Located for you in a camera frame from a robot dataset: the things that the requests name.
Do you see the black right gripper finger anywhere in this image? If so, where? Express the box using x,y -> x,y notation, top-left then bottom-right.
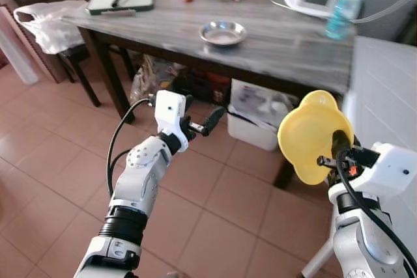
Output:
330,130 -> 353,159

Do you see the yellow plastic bowl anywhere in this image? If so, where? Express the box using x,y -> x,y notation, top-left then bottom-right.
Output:
277,89 -> 355,186

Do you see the white plastic bin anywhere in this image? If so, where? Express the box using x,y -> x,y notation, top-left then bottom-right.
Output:
226,79 -> 298,152

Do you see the white cabinet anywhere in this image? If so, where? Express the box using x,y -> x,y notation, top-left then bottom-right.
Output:
341,35 -> 417,278

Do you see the shallow stainless steel bowl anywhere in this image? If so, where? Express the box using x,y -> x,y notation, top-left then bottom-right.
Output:
198,20 -> 249,48

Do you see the white stand leg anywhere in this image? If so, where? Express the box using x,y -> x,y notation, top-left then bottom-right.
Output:
300,238 -> 341,278

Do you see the small wooden board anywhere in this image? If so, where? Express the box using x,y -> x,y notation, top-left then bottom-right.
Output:
100,8 -> 138,18

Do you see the blue-tinted water bottle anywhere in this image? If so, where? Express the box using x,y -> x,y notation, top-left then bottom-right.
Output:
325,0 -> 376,40

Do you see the white plastic bag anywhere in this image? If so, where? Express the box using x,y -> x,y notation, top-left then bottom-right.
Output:
12,0 -> 89,55

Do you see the translucent white plastic container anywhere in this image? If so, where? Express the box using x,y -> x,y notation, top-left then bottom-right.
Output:
0,7 -> 40,86

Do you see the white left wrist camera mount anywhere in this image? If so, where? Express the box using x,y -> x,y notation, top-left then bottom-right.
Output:
154,90 -> 190,154

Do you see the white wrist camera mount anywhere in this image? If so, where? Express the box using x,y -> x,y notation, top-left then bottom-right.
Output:
154,90 -> 190,154
328,142 -> 417,205

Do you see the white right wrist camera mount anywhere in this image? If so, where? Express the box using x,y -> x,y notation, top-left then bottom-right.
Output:
328,142 -> 417,205

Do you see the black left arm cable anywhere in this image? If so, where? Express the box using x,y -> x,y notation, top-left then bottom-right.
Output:
106,97 -> 158,199

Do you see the dark wooden table frame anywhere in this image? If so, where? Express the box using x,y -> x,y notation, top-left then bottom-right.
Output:
78,23 -> 353,191

